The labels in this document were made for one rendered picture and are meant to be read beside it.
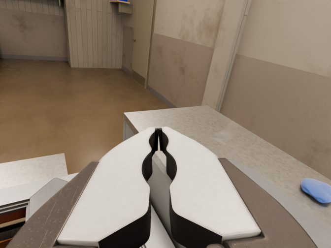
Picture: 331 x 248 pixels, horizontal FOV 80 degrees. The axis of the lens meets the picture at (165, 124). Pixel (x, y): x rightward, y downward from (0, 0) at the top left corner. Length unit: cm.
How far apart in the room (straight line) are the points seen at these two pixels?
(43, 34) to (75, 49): 119
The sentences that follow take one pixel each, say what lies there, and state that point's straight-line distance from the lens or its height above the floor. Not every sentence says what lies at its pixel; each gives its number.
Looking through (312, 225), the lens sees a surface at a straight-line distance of 75.
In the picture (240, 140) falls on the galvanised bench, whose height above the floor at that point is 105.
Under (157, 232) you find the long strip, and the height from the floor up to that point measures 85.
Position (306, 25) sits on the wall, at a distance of 238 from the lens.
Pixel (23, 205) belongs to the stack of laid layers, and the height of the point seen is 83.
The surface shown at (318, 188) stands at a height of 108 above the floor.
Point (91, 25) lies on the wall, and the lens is 660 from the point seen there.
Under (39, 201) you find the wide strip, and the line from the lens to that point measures 95.
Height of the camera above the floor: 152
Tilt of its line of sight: 27 degrees down
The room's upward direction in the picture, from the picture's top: 9 degrees clockwise
